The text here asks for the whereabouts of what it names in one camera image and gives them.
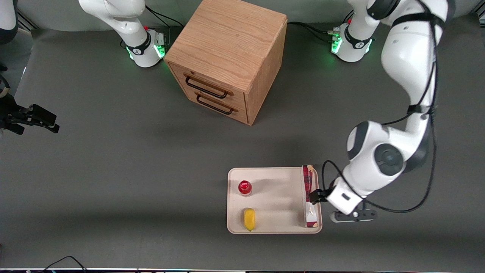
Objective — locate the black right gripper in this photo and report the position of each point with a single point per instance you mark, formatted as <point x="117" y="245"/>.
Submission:
<point x="11" y="113"/>

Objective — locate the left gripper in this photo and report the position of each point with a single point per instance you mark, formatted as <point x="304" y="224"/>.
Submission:
<point x="320" y="195"/>

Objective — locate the red cookie box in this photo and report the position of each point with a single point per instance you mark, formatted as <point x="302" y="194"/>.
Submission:
<point x="310" y="178"/>

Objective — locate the beige plastic tray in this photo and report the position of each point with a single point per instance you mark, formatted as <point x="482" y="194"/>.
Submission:
<point x="276" y="201"/>

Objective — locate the yellow lemon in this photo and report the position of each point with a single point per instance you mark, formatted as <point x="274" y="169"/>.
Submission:
<point x="249" y="220"/>

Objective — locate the red capped bottle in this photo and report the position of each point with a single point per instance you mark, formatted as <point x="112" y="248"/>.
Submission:
<point x="244" y="187"/>

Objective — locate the wooden drawer cabinet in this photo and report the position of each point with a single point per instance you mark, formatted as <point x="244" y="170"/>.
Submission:
<point x="227" y="41"/>

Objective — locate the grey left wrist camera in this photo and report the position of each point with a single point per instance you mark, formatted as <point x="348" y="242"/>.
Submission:
<point x="352" y="217"/>

